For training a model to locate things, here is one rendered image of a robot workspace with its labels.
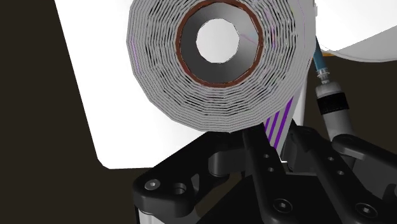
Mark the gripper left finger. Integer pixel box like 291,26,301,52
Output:
132,127,311,224

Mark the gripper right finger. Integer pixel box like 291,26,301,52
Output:
282,123,397,224

